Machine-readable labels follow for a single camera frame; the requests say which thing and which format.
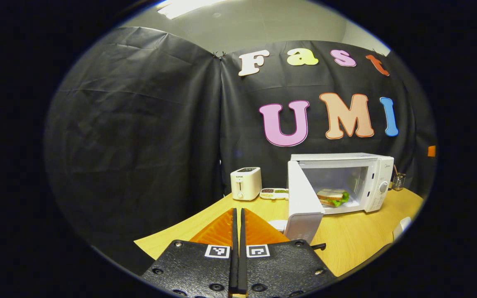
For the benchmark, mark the white seasoning tray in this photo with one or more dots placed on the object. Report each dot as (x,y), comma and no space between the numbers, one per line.
(273,193)

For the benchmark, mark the white toaster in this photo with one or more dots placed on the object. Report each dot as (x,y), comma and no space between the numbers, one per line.
(244,184)

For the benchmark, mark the white microwave oven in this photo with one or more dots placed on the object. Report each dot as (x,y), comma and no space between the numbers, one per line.
(383,174)

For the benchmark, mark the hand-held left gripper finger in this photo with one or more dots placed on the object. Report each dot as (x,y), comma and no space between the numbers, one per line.
(234,269)
(242,269)

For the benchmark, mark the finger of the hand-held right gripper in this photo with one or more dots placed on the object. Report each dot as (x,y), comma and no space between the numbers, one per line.
(431,151)

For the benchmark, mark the clear glass holder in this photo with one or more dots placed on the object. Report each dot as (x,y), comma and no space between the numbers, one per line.
(399,182)

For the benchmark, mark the lettuce sandwich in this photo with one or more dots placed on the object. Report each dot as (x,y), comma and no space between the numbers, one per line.
(331,194)

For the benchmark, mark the white plastic tray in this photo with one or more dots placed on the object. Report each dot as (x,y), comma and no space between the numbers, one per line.
(402,227)

